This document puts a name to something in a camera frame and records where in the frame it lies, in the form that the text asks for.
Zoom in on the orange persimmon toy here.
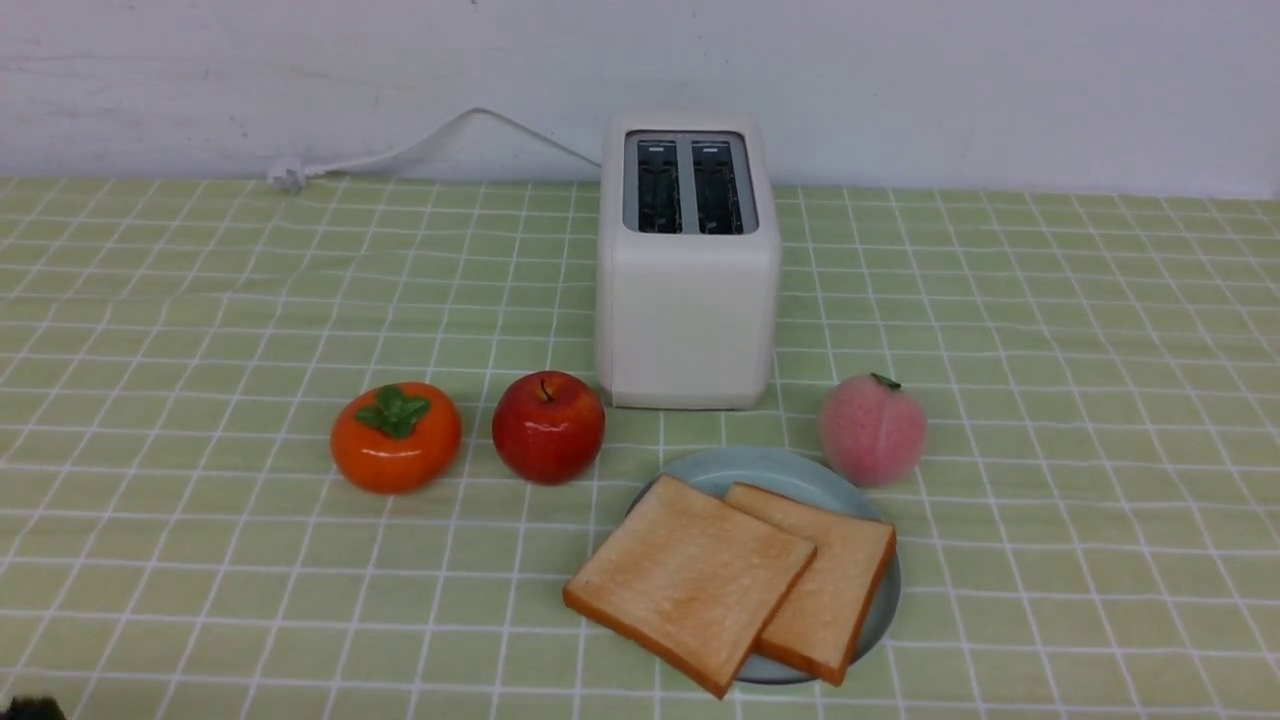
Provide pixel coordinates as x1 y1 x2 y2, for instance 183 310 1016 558
329 382 463 495

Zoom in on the green checkered tablecloth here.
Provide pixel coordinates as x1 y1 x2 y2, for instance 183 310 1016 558
1 179 1279 719

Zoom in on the white two-slot toaster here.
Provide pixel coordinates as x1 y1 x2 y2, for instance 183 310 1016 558
594 111 782 410

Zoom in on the pink peach toy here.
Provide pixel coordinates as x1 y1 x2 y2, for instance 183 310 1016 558
818 372 928 488

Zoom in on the red apple toy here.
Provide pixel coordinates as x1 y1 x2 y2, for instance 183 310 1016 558
492 369 605 487

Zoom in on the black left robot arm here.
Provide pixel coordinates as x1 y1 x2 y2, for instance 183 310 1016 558
0 696 67 720

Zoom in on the white toaster power cord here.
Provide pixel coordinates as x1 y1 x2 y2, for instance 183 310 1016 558
266 108 602 193

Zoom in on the toast slice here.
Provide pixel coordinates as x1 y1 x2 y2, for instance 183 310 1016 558
562 474 817 698
724 483 897 687

